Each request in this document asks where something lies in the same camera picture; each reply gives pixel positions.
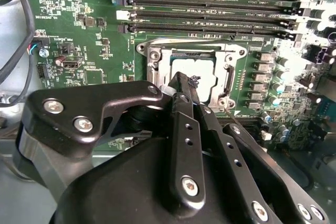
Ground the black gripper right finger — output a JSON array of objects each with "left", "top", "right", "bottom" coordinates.
[{"left": 193, "top": 89, "right": 330, "bottom": 224}]

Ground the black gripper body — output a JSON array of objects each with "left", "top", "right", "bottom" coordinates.
[{"left": 51, "top": 137, "right": 253, "bottom": 224}]

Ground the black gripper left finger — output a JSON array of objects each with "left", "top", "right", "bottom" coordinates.
[{"left": 12, "top": 70, "right": 208, "bottom": 206}]

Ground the metal socket cover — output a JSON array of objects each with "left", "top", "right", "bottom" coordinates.
[{"left": 153, "top": 47, "right": 238, "bottom": 109}]

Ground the thin metal locking lever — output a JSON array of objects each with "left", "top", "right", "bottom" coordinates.
[
  {"left": 224, "top": 106, "right": 244, "bottom": 128},
  {"left": 223, "top": 62, "right": 237, "bottom": 99}
]

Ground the silver CPU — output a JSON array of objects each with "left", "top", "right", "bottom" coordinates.
[{"left": 170, "top": 53, "right": 221, "bottom": 103}]

